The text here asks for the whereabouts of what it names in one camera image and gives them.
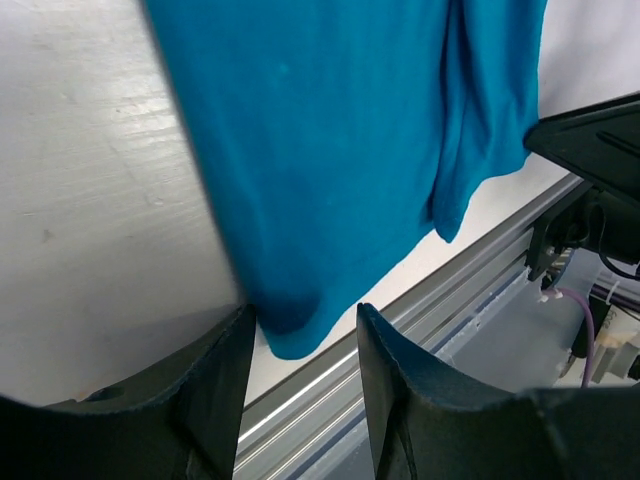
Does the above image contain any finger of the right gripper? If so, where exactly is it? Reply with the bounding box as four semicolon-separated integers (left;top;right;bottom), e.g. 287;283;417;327
524;92;639;195

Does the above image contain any blue t shirt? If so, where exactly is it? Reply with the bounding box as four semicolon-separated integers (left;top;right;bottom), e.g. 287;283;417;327
145;1;546;360

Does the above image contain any aluminium mounting rail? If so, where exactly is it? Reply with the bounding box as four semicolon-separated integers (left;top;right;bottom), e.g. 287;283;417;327
233;173;586;479

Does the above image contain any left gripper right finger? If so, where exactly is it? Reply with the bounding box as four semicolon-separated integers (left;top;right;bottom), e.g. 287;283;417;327
357;304;639;479

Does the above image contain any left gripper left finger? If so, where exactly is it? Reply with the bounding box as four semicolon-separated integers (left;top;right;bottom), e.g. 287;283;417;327
1;305;256;479

